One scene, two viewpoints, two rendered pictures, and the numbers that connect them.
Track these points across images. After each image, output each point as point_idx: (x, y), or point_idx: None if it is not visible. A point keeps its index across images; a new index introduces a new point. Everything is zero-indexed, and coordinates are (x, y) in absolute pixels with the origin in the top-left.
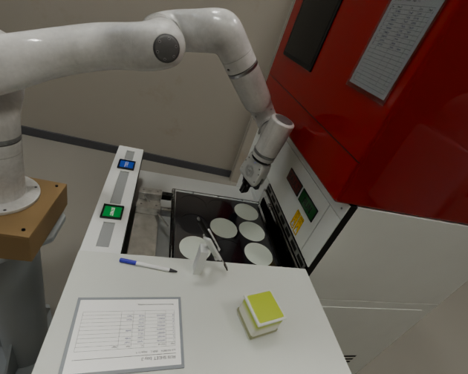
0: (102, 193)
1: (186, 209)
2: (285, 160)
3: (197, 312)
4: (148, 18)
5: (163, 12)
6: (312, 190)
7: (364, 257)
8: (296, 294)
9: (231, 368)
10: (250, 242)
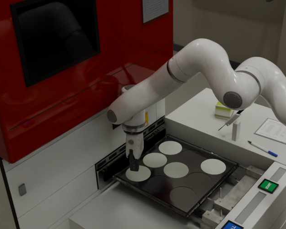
0: (268, 204)
1: (194, 193)
2: (100, 128)
3: (249, 126)
4: (259, 73)
5: (239, 74)
6: None
7: None
8: (189, 113)
9: (249, 111)
10: (166, 154)
